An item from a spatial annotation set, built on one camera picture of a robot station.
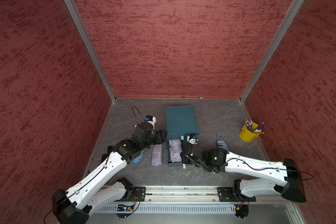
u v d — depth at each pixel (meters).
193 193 0.76
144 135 0.56
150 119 0.66
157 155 0.87
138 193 0.74
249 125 0.85
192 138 0.67
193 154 0.52
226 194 0.74
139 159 0.84
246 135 0.91
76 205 0.38
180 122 0.79
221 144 0.90
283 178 0.40
